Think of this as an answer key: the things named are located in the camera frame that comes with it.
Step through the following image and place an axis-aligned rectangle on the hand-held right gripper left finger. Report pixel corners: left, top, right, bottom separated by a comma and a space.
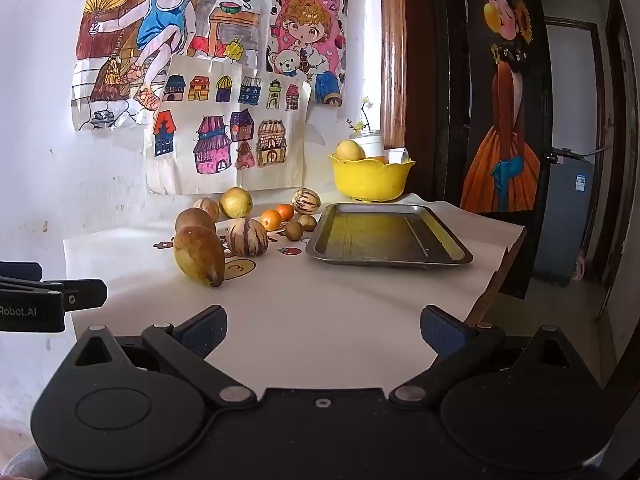
75, 304, 257, 408

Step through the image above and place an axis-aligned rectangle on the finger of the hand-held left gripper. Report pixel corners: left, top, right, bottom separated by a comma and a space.
0, 261, 43, 280
0, 279, 108, 318

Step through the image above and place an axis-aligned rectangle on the houses drawing wall poster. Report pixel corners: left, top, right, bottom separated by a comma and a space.
145, 55, 312, 197

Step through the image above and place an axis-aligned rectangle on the teddy bear drawing wall poster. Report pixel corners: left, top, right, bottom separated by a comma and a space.
265, 0, 349, 107

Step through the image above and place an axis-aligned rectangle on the metal tray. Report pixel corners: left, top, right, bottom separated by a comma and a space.
304, 203, 474, 267

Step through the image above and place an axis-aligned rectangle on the pale yellow fruit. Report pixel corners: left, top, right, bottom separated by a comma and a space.
335, 140, 366, 162

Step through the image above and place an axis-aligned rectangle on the dark wooden door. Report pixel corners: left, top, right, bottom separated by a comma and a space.
404, 0, 471, 206

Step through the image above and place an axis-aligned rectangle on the black painted figure panel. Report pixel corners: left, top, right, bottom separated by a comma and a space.
457, 0, 556, 301

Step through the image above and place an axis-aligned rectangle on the striped pepino melon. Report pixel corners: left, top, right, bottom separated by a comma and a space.
226, 217, 268, 258
192, 198, 220, 222
292, 188, 321, 215

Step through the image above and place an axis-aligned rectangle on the yellow flower sprig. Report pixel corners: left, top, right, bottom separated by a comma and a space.
346, 96, 376, 133

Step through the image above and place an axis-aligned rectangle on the yellow plastic bowl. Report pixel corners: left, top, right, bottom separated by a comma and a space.
327, 154, 416, 203

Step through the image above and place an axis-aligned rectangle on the large yellow-brown mango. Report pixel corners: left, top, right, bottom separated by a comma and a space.
173, 225, 225, 288

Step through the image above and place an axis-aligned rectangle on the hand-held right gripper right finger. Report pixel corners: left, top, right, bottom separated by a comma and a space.
389, 305, 576, 407

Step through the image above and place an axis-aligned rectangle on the round yellow fruit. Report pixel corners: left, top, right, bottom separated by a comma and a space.
219, 187, 254, 219

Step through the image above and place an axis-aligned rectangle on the white jar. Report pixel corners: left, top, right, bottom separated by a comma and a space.
350, 130, 386, 160

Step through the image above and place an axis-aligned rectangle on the brown oval fruit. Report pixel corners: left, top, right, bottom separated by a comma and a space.
175, 207, 217, 235

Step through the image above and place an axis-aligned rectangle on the brown wooden door frame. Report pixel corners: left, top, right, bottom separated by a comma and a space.
379, 0, 408, 152

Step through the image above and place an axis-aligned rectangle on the fan drawing wall poster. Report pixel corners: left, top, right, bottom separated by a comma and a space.
70, 0, 266, 131

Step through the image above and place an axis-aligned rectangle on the grey cabinet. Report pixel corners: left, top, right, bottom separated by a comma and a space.
532, 147, 596, 286

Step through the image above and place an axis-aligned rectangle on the dark doorway frame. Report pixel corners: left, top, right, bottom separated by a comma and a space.
544, 16, 608, 281

